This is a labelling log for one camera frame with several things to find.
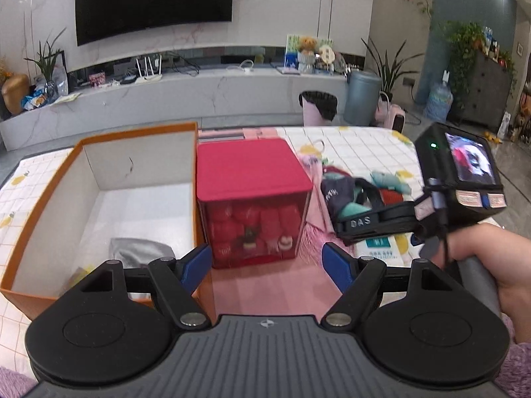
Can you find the bushy green climbing plant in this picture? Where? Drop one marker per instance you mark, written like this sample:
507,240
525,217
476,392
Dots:
460,45

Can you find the red storage box clear front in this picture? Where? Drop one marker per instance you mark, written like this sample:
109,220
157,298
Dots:
249,166

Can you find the black television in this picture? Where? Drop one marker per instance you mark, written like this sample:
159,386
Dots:
153,0

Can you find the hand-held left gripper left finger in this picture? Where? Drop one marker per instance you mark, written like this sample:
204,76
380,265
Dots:
195,266

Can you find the brown teddy bear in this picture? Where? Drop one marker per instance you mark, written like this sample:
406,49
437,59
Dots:
308,47

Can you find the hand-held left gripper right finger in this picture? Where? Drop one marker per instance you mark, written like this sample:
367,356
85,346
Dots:
338,266

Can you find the brown red cloth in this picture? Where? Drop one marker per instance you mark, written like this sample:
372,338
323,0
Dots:
392,197

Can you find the pale pink garment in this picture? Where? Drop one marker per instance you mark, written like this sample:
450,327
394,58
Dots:
313,163

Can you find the blue grey plush toy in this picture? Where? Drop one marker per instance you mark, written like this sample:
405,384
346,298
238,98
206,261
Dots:
390,181

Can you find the pink trash bin black liner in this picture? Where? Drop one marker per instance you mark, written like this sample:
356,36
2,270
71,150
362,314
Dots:
317,107

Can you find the dark cabinet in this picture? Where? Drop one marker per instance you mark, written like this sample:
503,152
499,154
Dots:
485,91

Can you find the round white sign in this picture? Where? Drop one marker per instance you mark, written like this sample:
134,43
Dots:
327,55

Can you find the yellow papers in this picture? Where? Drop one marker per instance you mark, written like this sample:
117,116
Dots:
66,98

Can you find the grey metal trash can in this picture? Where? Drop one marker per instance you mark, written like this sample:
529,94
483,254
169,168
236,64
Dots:
361,97

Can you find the blue snack packet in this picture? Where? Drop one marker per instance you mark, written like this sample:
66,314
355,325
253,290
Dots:
34,99

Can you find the tall leafy potted plant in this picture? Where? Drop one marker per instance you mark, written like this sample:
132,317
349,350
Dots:
390,70

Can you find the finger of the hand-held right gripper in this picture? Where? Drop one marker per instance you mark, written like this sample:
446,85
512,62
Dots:
377,238

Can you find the blue water bottle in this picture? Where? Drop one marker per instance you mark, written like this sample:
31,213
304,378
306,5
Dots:
438,103

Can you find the pile of red plush toys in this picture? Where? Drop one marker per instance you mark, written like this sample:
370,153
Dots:
253,224

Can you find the grey cloth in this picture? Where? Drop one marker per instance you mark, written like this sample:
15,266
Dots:
141,251

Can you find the person's right hand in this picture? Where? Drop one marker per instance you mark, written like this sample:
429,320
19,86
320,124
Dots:
510,265

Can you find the pink fringed cloth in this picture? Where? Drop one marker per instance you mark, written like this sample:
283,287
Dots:
315,240

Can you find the white packet teal label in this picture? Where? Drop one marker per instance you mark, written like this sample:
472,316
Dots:
381,253

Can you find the teal plush toy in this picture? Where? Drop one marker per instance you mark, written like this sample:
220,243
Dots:
352,209

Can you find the gold vase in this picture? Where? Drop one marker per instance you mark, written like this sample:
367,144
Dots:
15,93

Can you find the marble television cabinet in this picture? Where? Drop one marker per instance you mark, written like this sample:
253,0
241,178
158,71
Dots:
207,99

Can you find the orange cardboard box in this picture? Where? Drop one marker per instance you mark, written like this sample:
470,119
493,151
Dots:
203,215

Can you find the small long-leaf potted plant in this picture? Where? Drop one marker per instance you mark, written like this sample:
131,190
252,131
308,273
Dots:
45,62

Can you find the white router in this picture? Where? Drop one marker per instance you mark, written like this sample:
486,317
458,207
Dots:
148,76

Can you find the clear plastic bag yellow label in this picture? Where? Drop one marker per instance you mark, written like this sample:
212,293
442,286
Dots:
85,272

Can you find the pink gift box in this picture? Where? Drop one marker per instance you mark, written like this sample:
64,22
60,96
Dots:
97,79

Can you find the pink heater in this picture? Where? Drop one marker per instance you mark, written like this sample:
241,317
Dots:
397,118

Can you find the pink woven bag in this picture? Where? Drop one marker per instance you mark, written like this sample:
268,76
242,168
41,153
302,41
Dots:
382,110

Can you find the navy garment white print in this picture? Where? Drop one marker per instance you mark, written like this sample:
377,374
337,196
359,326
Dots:
336,190

